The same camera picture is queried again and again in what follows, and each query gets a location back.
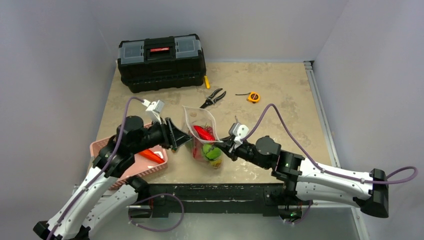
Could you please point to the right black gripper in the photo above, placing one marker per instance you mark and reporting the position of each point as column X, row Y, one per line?
column 231, row 148

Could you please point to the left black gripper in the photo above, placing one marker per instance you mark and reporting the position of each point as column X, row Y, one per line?
column 171, row 136

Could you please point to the green round toy fruit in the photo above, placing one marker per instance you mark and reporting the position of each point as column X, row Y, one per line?
column 210, row 152

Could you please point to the red toy chili pepper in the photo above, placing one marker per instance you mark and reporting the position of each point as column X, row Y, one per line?
column 203, row 133

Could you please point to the clear zip top bag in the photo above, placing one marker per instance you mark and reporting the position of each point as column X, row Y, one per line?
column 200, row 125

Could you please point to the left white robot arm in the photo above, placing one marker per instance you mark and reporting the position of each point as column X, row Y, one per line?
column 112, row 161

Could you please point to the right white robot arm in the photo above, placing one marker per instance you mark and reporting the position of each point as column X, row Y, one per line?
column 307, row 181

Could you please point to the orange toy carrot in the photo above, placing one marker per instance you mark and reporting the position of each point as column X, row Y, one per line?
column 150, row 155

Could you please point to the pink perforated plastic basket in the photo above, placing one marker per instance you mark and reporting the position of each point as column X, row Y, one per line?
column 142, row 166

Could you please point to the orange tape measure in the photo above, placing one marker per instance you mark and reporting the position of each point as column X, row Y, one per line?
column 252, row 97

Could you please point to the black plastic toolbox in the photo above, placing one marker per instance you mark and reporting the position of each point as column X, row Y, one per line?
column 153, row 64

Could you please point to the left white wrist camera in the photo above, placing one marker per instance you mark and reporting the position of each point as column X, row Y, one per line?
column 154, row 109

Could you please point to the black handled pliers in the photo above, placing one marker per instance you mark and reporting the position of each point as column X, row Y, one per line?
column 213, row 98

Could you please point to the yellow handled tool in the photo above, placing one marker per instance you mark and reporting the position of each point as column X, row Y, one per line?
column 206, row 82

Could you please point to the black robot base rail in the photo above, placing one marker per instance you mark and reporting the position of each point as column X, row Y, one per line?
column 266, row 199

